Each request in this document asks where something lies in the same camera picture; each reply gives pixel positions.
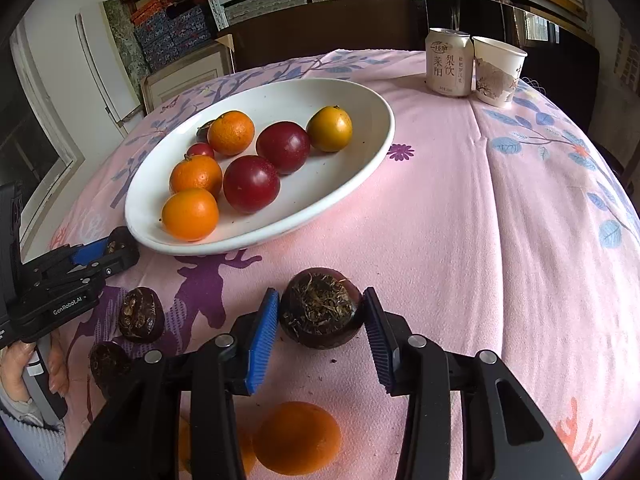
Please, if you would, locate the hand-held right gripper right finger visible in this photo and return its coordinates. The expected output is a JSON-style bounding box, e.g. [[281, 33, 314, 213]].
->
[[362, 286, 583, 480]]

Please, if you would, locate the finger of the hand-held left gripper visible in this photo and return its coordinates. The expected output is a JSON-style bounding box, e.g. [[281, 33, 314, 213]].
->
[[65, 247, 141, 283], [50, 237, 116, 268]]

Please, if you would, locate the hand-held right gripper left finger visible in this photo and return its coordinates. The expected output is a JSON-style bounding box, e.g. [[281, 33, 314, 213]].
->
[[60, 287, 280, 480]]

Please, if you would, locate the small orange tangerine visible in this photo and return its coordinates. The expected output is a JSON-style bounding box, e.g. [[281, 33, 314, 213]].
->
[[169, 154, 224, 200], [207, 111, 256, 157]]

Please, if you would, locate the dark red plum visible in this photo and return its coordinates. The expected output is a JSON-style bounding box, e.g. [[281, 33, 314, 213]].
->
[[255, 121, 312, 176], [223, 155, 281, 214]]

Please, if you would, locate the white oval plate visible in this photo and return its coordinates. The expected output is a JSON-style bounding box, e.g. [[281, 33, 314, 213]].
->
[[124, 77, 396, 257]]

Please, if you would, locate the person's left forearm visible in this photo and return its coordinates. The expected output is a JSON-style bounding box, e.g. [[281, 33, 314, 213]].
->
[[0, 395, 66, 480]]

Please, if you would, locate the person's left hand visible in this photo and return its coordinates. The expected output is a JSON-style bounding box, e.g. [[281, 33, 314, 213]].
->
[[0, 332, 68, 411]]

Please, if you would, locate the white framed window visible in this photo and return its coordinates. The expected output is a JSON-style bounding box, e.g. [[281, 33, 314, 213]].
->
[[10, 25, 83, 241]]

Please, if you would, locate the printed pink tablecloth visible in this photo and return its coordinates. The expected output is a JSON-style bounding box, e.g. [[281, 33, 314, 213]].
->
[[47, 49, 640, 480]]

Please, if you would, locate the white board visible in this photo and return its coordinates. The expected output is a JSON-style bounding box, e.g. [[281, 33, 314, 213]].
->
[[75, 2, 146, 136]]

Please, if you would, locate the cardboard box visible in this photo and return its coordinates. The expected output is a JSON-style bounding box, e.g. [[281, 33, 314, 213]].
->
[[140, 35, 236, 113]]

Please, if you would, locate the grey marble slab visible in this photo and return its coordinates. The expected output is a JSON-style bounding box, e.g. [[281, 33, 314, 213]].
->
[[102, 0, 151, 76]]

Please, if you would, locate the stack of blue patterned boxes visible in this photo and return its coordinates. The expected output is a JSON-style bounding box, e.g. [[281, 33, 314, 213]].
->
[[130, 0, 216, 71]]

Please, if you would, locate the white drink can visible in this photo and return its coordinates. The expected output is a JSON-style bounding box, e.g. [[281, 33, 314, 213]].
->
[[425, 28, 473, 97]]

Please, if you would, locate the white paper cup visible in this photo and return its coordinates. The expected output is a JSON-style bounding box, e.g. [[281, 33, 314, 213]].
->
[[471, 36, 528, 108]]

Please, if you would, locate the stack of grey patterned boxes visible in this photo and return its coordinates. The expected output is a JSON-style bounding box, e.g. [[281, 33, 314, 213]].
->
[[220, 0, 353, 23]]

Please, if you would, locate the dark wooden panel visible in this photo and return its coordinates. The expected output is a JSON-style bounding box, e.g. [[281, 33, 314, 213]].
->
[[217, 0, 431, 58]]

